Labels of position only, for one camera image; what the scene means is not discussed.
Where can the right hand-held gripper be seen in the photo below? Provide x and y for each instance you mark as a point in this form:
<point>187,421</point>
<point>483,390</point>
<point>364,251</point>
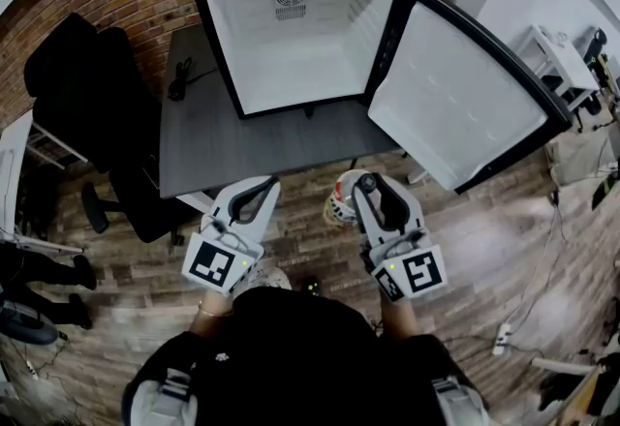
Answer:
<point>416,271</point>

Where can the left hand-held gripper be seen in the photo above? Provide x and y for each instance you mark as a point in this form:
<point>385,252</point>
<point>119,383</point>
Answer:
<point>213,264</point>

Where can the clear plastic bottle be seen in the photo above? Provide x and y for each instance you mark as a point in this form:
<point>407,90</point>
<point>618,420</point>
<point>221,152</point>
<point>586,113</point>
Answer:
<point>339,201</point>

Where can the black mini fridge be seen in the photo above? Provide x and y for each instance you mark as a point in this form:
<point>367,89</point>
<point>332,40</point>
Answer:
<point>300,51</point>

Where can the person's left forearm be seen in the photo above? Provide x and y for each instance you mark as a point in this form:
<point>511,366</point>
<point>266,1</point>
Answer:
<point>210,303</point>

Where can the person's right forearm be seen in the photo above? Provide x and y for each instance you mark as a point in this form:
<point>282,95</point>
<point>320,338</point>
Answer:
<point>399,317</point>

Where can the dark grey table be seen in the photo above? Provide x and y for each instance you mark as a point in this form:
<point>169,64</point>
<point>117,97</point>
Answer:
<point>218,143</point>

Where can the black phone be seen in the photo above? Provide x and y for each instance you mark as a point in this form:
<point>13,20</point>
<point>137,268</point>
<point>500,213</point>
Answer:
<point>151,172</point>

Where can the person's right shoe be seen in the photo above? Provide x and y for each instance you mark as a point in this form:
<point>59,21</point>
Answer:
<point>312,287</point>

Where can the person's black clothed torso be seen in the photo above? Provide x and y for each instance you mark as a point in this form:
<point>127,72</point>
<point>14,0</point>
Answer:
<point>310,356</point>

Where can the white power strip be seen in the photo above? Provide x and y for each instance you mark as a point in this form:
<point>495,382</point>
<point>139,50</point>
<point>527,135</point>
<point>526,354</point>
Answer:
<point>502,339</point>
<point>32,371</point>

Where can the white table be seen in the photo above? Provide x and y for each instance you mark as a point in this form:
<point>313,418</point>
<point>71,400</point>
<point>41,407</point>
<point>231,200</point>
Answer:
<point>9,162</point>
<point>557,56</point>

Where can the grey round base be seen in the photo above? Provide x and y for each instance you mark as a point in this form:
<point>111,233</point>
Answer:
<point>24,325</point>

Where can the black mesh office chair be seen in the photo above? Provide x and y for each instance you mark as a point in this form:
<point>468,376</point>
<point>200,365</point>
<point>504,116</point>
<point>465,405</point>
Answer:
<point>597,44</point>

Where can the wooden table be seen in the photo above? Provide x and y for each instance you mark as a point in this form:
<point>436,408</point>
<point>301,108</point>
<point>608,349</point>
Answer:
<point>596,395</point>

